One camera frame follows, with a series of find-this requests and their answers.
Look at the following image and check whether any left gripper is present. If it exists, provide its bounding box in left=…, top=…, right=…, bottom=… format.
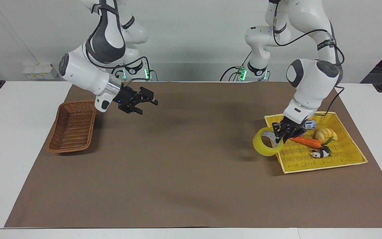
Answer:
left=272, top=114, right=308, bottom=145

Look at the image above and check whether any brown wicker basket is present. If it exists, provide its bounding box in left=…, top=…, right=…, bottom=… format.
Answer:
left=46, top=100, right=97, bottom=154

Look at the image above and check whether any yellow tape roll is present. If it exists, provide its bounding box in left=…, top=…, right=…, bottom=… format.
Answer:
left=253, top=127, right=285, bottom=157

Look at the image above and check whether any yellow plastic basket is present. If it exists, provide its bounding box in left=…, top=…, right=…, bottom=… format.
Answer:
left=264, top=111, right=368, bottom=174

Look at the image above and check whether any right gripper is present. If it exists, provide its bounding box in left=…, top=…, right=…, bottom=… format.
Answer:
left=113, top=85, right=159, bottom=116

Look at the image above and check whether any orange toy carrot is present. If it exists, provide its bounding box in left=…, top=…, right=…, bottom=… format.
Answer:
left=290, top=135, right=335, bottom=149

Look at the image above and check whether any black cable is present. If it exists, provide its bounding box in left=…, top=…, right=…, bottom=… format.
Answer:
left=272, top=0, right=346, bottom=116
left=220, top=50, right=253, bottom=82
left=85, top=40, right=159, bottom=82

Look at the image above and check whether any black white panda toy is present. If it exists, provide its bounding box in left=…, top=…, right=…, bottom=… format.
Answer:
left=310, top=147, right=332, bottom=159

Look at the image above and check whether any toy croissant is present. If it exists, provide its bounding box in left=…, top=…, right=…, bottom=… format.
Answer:
left=314, top=127, right=338, bottom=144

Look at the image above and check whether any white power strip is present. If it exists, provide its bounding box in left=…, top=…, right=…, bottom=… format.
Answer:
left=23, top=64, right=57, bottom=80

